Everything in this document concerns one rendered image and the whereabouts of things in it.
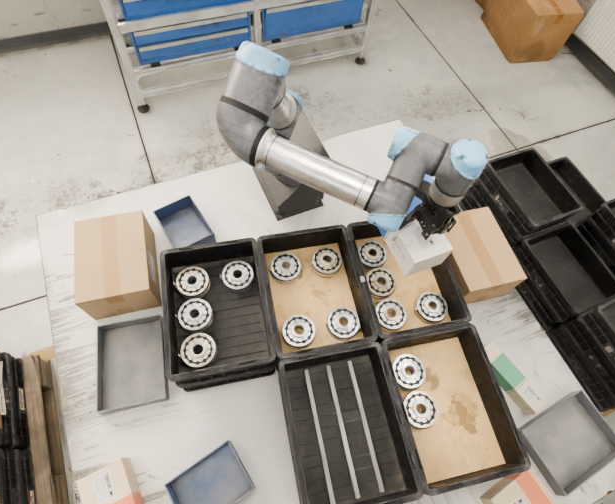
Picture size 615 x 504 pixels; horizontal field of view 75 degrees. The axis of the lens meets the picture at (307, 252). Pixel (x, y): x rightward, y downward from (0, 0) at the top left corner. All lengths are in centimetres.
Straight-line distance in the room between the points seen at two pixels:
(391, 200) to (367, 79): 252
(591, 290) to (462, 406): 119
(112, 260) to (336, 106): 210
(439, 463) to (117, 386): 99
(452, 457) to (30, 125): 300
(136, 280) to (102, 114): 194
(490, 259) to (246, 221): 91
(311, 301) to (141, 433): 65
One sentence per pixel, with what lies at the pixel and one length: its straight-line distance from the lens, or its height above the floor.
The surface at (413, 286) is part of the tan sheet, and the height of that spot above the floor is 83.
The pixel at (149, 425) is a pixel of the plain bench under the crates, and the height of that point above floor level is 70.
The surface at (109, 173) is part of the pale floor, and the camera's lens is 280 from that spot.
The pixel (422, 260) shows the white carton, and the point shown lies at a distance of 110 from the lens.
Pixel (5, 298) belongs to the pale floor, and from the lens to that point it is 260.
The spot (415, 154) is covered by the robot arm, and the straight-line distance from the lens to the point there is 89.
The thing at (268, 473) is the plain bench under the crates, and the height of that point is 70.
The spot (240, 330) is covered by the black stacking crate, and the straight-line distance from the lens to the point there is 129.
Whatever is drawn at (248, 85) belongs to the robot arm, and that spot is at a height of 146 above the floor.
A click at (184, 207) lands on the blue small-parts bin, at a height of 71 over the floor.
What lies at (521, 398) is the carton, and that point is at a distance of 154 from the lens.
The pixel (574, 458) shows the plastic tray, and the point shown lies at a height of 70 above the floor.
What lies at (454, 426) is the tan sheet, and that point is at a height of 83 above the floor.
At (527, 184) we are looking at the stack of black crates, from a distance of 236.
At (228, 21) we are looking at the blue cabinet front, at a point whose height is 50.
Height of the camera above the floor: 206
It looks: 62 degrees down
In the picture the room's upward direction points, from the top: 9 degrees clockwise
